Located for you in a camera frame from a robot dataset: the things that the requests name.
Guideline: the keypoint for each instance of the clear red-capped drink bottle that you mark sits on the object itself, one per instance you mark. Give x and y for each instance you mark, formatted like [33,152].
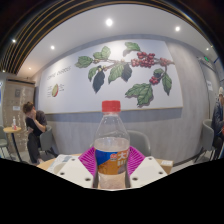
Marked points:
[111,146]

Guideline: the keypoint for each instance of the small round wooden table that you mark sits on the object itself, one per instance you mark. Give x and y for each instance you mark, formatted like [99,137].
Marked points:
[11,129]

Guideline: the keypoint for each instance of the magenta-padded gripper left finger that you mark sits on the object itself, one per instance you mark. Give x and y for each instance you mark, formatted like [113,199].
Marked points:
[76,171]

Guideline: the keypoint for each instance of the small clear bottle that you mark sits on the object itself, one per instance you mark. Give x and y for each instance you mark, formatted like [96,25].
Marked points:
[14,123]

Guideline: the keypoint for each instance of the coffee plant wall mural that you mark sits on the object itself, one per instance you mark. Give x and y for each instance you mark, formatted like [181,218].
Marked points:
[73,90]

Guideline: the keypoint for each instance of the white paper wall notice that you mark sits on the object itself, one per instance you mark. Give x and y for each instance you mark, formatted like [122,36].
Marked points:
[209,85]

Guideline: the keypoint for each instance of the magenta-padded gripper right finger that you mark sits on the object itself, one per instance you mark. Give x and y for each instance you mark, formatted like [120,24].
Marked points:
[146,171]

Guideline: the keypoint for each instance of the green exit sign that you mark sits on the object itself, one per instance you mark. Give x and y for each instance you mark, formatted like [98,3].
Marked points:
[206,59]

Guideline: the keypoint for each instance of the round ceiling spotlights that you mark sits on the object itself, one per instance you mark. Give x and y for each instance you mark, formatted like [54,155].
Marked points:
[109,22]

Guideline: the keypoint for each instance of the small brown cardboard box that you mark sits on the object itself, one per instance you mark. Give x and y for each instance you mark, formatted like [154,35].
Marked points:
[166,163]

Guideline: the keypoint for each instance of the person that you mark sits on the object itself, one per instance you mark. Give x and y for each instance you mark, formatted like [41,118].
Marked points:
[218,120]
[36,121]

